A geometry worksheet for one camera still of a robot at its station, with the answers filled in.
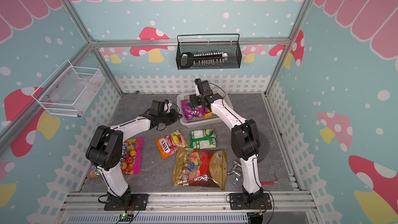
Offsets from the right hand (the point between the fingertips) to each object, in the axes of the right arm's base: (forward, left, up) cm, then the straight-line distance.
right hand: (195, 97), depth 94 cm
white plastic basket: (-10, -4, -11) cm, 15 cm away
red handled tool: (-44, -39, -18) cm, 62 cm away
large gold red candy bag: (-37, 0, -14) cm, 40 cm away
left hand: (-10, +8, -7) cm, 14 cm away
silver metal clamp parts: (-40, -22, -16) cm, 48 cm away
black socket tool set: (+14, +3, +18) cm, 23 cm away
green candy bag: (-20, -5, -16) cm, 26 cm away
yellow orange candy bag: (-1, -9, -16) cm, 18 cm away
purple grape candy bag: (-2, +4, -12) cm, 13 cm away
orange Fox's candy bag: (-23, +16, -16) cm, 32 cm away
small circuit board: (-58, +33, -20) cm, 70 cm away
